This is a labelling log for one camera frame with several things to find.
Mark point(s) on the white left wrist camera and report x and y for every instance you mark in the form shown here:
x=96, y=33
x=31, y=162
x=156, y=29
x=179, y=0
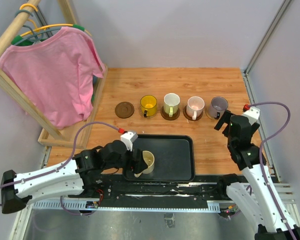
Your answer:
x=128, y=138

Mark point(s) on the brown wooden coaster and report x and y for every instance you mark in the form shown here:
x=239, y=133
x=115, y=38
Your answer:
x=167, y=117
x=192, y=113
x=124, y=110

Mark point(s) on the purple transparent cup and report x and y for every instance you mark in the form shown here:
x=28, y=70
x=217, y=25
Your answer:
x=217, y=107

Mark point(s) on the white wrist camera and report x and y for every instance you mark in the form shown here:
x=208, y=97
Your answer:
x=128, y=138
x=252, y=113

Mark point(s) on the yellow transparent cup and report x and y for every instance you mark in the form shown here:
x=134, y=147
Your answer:
x=149, y=105

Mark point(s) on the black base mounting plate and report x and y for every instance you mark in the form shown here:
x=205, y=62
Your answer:
x=201, y=184

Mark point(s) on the woven rattan coaster right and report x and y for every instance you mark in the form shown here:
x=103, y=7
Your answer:
x=208, y=115

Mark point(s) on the woven rattan coaster left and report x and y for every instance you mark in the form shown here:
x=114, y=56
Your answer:
x=141, y=113

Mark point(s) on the black plastic tray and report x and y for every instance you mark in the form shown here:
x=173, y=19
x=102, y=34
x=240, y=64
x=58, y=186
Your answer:
x=173, y=158

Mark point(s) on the white ceramic mug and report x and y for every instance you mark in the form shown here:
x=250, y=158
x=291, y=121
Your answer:
x=171, y=103

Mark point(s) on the pink t-shirt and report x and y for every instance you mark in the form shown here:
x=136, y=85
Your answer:
x=57, y=74

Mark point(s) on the brown wooden coaster left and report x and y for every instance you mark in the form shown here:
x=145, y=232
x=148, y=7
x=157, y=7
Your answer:
x=124, y=110

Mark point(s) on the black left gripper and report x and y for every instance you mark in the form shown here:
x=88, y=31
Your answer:
x=136, y=165

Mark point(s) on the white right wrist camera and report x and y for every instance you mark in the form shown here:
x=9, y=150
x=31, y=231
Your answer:
x=252, y=113

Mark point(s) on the brown wooden coaster middle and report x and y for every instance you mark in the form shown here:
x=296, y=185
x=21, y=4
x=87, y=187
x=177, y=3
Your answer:
x=167, y=117

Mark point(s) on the woven rattan coaster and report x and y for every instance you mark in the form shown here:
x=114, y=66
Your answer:
x=208, y=115
x=141, y=113

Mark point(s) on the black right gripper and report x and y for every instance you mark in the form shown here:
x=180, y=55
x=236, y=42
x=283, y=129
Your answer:
x=224, y=118

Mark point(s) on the cream ceramic mug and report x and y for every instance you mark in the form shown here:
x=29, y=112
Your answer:
x=149, y=159

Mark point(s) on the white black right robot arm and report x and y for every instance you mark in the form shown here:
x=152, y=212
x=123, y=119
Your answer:
x=263, y=207

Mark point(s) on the yellow clothes hanger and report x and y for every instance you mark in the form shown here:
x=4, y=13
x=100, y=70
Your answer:
x=69, y=16

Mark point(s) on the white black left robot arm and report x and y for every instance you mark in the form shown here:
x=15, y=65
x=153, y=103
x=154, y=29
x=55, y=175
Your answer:
x=76, y=177

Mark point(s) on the brown wooden coaster right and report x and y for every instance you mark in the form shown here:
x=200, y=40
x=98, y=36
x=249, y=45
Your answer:
x=192, y=113

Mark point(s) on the aluminium frame rail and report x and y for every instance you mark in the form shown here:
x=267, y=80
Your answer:
x=113, y=201

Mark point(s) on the pink ceramic mug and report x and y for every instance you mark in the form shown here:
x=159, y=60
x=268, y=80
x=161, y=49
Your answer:
x=196, y=100

